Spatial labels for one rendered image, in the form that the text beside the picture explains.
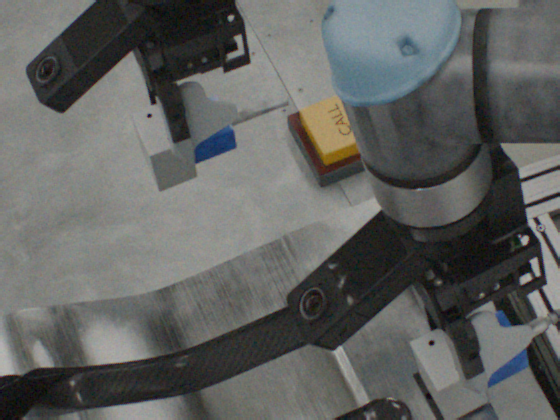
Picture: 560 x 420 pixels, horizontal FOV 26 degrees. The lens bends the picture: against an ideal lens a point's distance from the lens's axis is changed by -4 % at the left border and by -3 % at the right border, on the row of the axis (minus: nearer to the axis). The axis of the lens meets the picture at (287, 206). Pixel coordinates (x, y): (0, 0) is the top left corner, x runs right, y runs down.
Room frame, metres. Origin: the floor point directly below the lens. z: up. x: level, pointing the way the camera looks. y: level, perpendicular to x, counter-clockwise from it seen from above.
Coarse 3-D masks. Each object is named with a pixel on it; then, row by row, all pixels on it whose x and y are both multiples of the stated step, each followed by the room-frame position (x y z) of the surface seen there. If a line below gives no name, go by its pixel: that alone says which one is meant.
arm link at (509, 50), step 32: (544, 0) 0.43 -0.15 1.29; (480, 32) 0.41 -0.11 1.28; (512, 32) 0.41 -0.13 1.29; (544, 32) 0.40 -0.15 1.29; (480, 64) 0.40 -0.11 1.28; (512, 64) 0.39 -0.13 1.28; (544, 64) 0.39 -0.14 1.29; (480, 96) 0.38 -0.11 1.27; (512, 96) 0.38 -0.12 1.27; (544, 96) 0.37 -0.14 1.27; (480, 128) 0.38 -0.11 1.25; (512, 128) 0.37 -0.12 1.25; (544, 128) 0.37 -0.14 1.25
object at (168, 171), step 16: (144, 112) 0.65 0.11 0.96; (240, 112) 0.65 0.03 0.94; (256, 112) 0.65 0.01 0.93; (144, 128) 0.63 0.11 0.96; (160, 128) 0.63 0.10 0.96; (224, 128) 0.63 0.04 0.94; (144, 144) 0.62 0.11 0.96; (160, 144) 0.62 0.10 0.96; (208, 144) 0.62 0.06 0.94; (224, 144) 0.63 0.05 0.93; (160, 160) 0.61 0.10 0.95; (176, 160) 0.61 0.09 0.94; (160, 176) 0.61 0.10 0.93; (176, 176) 0.61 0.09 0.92; (192, 176) 0.61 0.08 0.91
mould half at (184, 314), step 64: (256, 256) 0.54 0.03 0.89; (320, 256) 0.53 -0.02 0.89; (0, 320) 0.48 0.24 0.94; (64, 320) 0.48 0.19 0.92; (128, 320) 0.49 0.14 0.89; (192, 320) 0.49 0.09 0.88; (384, 320) 0.46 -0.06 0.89; (256, 384) 0.42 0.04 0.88; (320, 384) 0.41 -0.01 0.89; (384, 384) 0.40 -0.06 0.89
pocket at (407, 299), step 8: (408, 288) 0.50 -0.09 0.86; (400, 296) 0.49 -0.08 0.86; (408, 296) 0.49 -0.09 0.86; (392, 304) 0.49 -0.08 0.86; (400, 304) 0.49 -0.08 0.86; (408, 304) 0.49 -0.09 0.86; (416, 304) 0.48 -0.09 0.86; (384, 312) 0.48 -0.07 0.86; (392, 312) 0.48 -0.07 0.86; (400, 312) 0.48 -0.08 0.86
